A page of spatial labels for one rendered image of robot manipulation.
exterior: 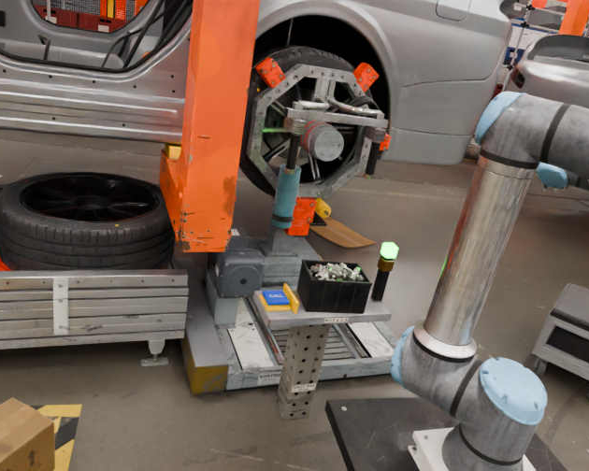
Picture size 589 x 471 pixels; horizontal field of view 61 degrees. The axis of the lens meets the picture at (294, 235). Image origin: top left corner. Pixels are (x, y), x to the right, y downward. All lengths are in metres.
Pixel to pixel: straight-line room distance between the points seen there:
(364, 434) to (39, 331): 1.11
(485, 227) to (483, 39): 1.58
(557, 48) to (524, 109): 4.37
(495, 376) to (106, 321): 1.27
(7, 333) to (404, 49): 1.88
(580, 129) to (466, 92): 1.56
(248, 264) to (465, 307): 1.00
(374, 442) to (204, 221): 0.83
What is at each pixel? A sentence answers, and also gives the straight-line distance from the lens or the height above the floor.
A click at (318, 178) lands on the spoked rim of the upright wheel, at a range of 2.31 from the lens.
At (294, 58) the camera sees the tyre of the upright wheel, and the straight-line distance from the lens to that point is 2.13.
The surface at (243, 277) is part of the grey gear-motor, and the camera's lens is 1.95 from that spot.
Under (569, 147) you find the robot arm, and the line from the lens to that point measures 1.05.
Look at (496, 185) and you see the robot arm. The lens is 1.08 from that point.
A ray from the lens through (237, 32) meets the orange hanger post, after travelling 1.53.
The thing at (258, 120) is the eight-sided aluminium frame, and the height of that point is 0.89.
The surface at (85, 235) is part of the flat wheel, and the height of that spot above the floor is 0.49.
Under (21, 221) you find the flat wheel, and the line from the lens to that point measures 1.93.
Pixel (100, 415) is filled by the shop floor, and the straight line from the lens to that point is 1.84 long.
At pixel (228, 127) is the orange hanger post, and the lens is 1.56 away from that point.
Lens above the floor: 1.26
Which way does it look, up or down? 23 degrees down
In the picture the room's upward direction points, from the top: 11 degrees clockwise
